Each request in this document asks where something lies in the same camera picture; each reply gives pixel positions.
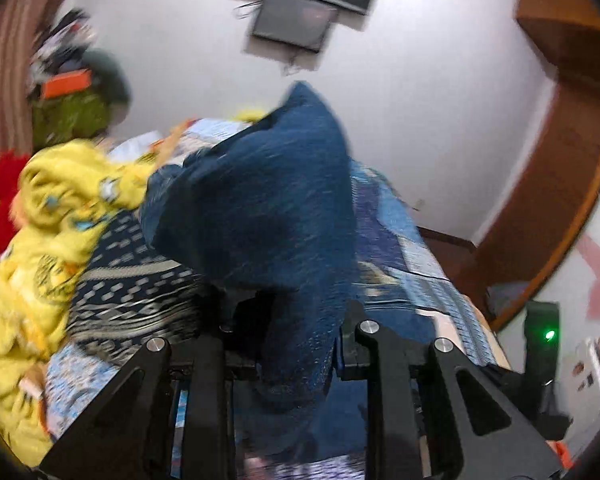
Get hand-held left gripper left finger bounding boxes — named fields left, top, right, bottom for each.
left=37, top=332, right=236, bottom=480

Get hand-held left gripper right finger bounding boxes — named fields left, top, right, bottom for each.
left=340, top=300, right=563, bottom=480

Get blue denim jacket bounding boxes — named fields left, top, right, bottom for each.
left=139, top=81, right=368, bottom=461

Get pile of clothes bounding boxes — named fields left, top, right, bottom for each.
left=30, top=7, right=98, bottom=86

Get small photo stickers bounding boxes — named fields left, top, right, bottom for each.
left=572, top=335, right=600, bottom=401

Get blue patchwork quilt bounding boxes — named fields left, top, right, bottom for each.
left=45, top=117, right=506, bottom=480

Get dark blue patterned cloth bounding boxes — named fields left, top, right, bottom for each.
left=67, top=207, right=221, bottom=366

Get brown wooden door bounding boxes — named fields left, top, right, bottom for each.
left=455, top=50, right=600, bottom=333

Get yellow printed blanket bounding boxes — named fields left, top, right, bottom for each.
left=0, top=140, right=153, bottom=466

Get yellow plush toy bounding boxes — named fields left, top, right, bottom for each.
left=232, top=105, right=271, bottom=124

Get red plush toy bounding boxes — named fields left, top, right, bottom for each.
left=0, top=152, right=36, bottom=256

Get green patterned cloth cover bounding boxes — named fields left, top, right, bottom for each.
left=32, top=92, right=111, bottom=148

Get dark grey pillow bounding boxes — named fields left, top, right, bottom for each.
left=87, top=49, right=133, bottom=126

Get wooden overhead cabinet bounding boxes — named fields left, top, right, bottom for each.
left=515, top=0, right=600, bottom=76

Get orange box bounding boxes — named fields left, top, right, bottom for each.
left=40, top=69, right=93, bottom=100

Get striped red curtain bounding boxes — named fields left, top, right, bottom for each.
left=0, top=0, right=88, bottom=161

